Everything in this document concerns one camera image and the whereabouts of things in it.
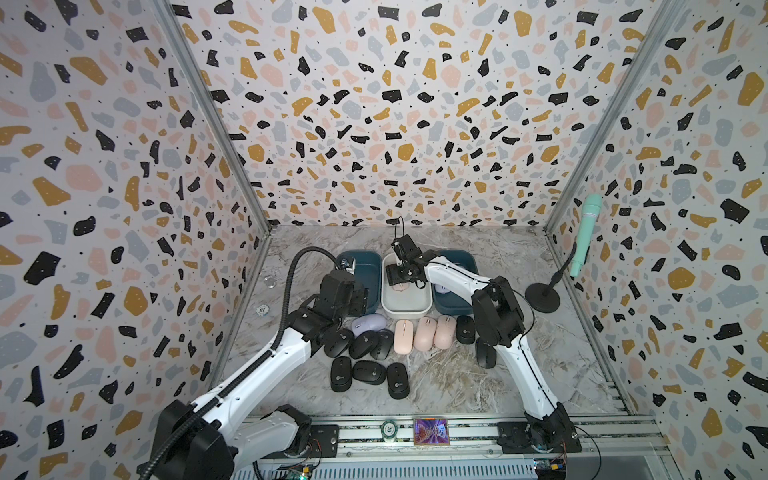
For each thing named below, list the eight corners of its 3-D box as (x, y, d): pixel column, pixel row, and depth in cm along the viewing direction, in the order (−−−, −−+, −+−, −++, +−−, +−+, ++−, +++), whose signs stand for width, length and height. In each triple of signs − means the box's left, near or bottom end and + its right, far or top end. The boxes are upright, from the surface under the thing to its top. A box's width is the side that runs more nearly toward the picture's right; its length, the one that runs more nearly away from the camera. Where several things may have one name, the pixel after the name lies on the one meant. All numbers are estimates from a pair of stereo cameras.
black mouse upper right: (370, 357, 89) (370, 353, 87) (379, 330, 95) (378, 326, 93) (386, 361, 88) (386, 358, 86) (394, 334, 94) (394, 330, 92)
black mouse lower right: (385, 399, 82) (385, 395, 80) (387, 366, 88) (386, 362, 85) (409, 399, 82) (409, 396, 80) (408, 366, 88) (409, 362, 85)
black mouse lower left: (328, 392, 83) (326, 389, 81) (333, 359, 89) (332, 356, 87) (351, 392, 83) (349, 389, 81) (354, 360, 89) (353, 356, 87)
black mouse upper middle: (350, 358, 88) (349, 352, 85) (353, 334, 93) (352, 328, 90) (376, 358, 89) (375, 352, 85) (377, 335, 93) (377, 328, 90)
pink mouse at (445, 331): (432, 347, 91) (433, 343, 89) (437, 317, 98) (438, 313, 96) (452, 351, 91) (453, 348, 89) (456, 321, 97) (457, 317, 95)
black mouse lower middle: (352, 384, 84) (350, 381, 82) (354, 363, 88) (353, 360, 86) (386, 384, 84) (385, 381, 82) (386, 364, 88) (386, 360, 86)
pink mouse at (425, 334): (411, 349, 91) (412, 345, 89) (418, 319, 98) (418, 315, 96) (431, 353, 91) (432, 349, 88) (436, 323, 97) (437, 319, 95)
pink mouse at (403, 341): (393, 354, 90) (393, 351, 88) (394, 322, 97) (393, 319, 95) (413, 354, 90) (414, 351, 89) (413, 323, 97) (413, 319, 95)
